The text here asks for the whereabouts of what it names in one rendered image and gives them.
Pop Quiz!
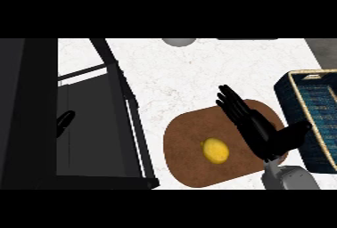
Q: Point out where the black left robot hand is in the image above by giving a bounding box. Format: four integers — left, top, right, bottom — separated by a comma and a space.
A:
55, 110, 77, 138

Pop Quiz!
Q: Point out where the blue wicker basket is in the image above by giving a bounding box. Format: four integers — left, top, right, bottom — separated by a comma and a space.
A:
272, 69, 337, 175

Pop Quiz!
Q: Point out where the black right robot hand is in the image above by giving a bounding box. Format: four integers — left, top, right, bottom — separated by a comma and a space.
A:
215, 84, 315, 163

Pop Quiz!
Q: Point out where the grey round object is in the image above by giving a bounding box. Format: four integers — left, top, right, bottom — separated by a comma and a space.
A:
162, 38, 197, 48

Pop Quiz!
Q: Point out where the large dark grey door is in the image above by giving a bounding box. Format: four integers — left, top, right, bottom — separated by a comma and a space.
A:
0, 38, 163, 191

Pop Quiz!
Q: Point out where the brown wooden cutting board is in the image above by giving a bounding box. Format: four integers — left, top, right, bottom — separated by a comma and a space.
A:
163, 99, 290, 189

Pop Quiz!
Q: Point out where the yellow lemon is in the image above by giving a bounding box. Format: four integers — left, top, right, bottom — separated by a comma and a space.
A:
200, 137, 231, 165

